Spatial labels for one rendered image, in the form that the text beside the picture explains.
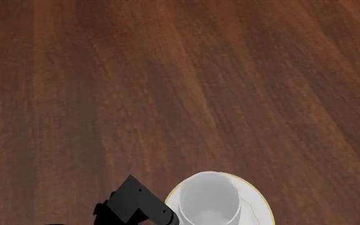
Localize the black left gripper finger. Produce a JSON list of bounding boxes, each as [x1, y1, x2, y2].
[[148, 208, 180, 225]]

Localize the white plate with yellow rim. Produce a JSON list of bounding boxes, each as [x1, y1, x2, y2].
[[164, 172, 276, 225]]

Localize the white mug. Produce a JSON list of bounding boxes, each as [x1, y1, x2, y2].
[[178, 171, 242, 225]]

